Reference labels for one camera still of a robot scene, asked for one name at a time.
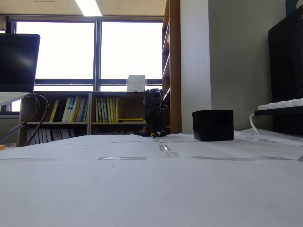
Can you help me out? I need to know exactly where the dark window frame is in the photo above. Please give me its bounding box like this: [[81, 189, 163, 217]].
[[6, 16, 164, 93]]

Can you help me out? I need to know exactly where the thick black looped cable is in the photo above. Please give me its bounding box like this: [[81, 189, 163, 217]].
[[24, 94, 50, 147]]

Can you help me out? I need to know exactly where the white power strip cable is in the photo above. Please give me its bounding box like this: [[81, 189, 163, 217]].
[[249, 113, 260, 135]]

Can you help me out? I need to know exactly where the black laptop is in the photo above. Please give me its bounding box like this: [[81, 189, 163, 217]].
[[0, 33, 41, 107]]

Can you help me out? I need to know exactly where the ceiling light panel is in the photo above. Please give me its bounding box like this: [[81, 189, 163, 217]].
[[75, 0, 103, 17]]

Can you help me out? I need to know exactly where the white power strip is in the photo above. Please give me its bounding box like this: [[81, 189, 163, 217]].
[[257, 98, 303, 111]]

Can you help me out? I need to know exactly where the black perforated pegboard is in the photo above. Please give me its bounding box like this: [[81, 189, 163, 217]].
[[268, 2, 303, 137]]

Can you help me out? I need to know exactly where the low wooden bookshelf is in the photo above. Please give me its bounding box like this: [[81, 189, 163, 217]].
[[18, 91, 92, 147], [89, 91, 159, 136]]

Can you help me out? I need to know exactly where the grey thin cable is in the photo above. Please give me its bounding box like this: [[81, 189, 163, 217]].
[[0, 96, 40, 141]]

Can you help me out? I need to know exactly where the tall wooden bookshelf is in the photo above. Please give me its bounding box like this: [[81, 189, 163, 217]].
[[161, 0, 182, 134]]

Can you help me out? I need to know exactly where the white paper sheet covering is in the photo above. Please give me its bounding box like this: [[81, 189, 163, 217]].
[[0, 129, 303, 227]]

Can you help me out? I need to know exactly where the thin leaning yellow book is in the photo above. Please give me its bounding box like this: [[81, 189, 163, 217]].
[[49, 99, 60, 123]]

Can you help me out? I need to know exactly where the white paper sign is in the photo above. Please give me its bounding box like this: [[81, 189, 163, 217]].
[[126, 74, 146, 92]]

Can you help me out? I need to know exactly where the black open box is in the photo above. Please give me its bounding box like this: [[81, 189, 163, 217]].
[[192, 109, 234, 142]]

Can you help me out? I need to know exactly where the red white servo wire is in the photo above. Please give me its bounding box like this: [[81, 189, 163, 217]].
[[155, 90, 169, 110]]

